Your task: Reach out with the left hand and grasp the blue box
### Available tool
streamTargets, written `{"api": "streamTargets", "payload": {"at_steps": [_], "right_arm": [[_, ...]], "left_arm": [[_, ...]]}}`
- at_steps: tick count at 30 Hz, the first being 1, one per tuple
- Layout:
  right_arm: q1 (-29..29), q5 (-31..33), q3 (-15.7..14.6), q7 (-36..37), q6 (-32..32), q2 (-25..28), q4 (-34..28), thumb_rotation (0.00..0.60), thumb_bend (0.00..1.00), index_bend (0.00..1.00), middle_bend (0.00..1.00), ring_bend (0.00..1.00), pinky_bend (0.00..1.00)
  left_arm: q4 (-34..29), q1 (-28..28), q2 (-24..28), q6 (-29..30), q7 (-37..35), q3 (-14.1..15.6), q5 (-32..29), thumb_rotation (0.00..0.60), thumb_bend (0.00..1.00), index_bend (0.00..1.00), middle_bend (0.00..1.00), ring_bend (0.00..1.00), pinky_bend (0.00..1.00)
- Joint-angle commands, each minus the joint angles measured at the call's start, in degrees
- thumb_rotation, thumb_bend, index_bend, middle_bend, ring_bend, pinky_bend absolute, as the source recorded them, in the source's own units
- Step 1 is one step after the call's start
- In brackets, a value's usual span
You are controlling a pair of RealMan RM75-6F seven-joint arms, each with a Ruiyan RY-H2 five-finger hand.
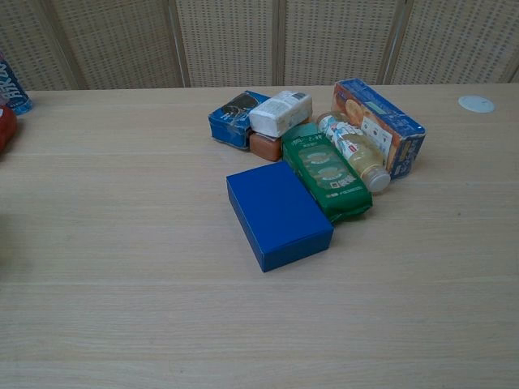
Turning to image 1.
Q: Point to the plain blue box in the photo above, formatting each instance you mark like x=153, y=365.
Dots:
x=275, y=210

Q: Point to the brown small box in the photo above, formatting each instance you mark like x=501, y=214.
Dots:
x=265, y=146

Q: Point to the blue black printed box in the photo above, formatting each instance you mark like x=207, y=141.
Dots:
x=233, y=119

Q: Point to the green biscuit packet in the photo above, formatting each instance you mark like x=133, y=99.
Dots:
x=329, y=174

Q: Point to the white wrapped packet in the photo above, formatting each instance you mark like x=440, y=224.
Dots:
x=280, y=111

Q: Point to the yellow drink bottle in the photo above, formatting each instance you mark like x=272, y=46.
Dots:
x=357, y=152

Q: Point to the blue orange biscuit carton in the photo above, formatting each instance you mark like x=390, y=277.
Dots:
x=381, y=121

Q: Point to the woven folding screen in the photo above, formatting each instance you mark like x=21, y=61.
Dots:
x=259, y=40

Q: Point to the red packet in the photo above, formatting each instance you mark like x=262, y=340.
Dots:
x=6, y=129

